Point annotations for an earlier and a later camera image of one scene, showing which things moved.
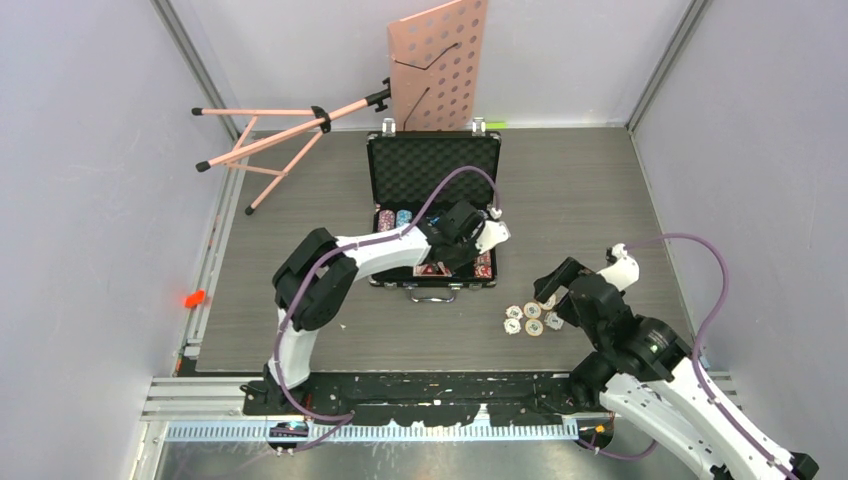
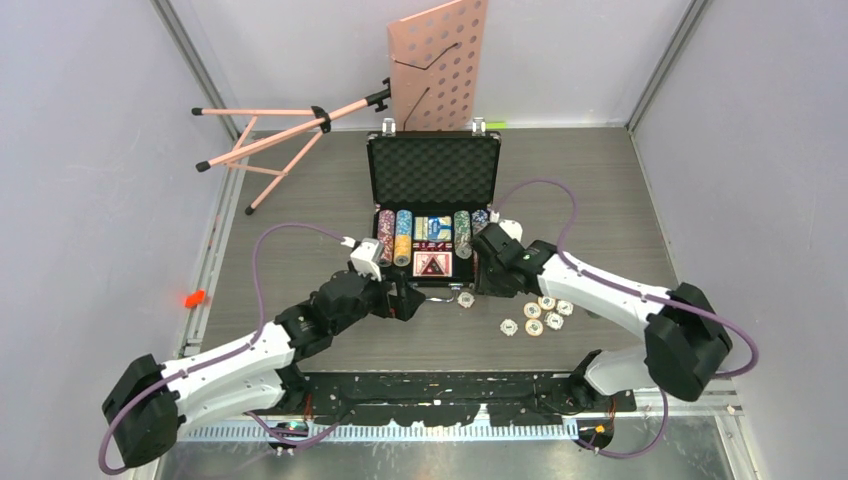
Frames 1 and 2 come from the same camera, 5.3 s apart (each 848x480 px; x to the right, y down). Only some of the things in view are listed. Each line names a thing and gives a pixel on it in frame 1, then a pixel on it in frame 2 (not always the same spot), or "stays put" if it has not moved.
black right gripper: (544, 286) -> (486, 287)
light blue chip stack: (403, 217) stays put
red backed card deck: (431, 270) stays put
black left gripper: (472, 238) -> (408, 298)
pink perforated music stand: (436, 80) stays put
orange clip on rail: (192, 300) stays put
